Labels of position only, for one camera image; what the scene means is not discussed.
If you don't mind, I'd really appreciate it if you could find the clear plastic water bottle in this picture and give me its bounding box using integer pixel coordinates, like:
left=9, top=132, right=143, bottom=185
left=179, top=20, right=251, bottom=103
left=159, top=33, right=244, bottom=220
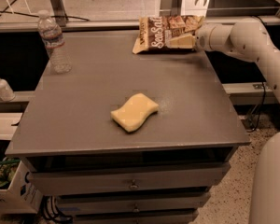
left=37, top=10, right=72, bottom=74

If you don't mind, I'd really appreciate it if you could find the white cardboard box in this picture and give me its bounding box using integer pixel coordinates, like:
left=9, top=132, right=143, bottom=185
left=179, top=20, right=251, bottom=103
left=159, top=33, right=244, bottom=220
left=0, top=158, right=43, bottom=214

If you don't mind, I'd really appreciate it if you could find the yellow sponge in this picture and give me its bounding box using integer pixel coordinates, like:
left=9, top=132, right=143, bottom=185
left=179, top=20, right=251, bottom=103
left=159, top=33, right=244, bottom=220
left=110, top=93, right=159, bottom=133

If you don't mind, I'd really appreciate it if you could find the metal drawer knob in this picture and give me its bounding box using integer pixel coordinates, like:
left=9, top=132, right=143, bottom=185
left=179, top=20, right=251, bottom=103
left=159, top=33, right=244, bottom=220
left=129, top=180, right=139, bottom=190

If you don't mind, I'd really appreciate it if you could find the brown sea salt chip bag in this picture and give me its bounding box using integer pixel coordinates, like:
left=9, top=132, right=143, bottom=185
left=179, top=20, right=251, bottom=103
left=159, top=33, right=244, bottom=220
left=133, top=15, right=204, bottom=54

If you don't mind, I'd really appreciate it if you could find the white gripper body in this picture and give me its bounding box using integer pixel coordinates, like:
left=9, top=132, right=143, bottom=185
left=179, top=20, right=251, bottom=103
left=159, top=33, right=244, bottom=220
left=195, top=23, right=232, bottom=52

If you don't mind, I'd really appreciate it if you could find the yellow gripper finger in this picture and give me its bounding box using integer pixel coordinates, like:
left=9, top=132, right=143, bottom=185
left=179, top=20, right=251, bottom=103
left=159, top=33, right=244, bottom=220
left=169, top=34, right=195, bottom=49

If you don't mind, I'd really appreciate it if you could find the black cable on floor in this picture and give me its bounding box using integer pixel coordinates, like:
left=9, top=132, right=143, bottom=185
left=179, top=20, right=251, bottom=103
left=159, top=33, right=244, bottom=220
left=245, top=81, right=269, bottom=133

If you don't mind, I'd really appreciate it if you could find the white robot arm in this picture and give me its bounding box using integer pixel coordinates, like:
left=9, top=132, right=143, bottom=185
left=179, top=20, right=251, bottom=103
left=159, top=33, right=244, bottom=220
left=169, top=18, right=280, bottom=224

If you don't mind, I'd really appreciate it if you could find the white pump dispenser bottle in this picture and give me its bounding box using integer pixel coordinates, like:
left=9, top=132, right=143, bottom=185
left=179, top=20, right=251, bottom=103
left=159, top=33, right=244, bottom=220
left=0, top=78, right=15, bottom=102

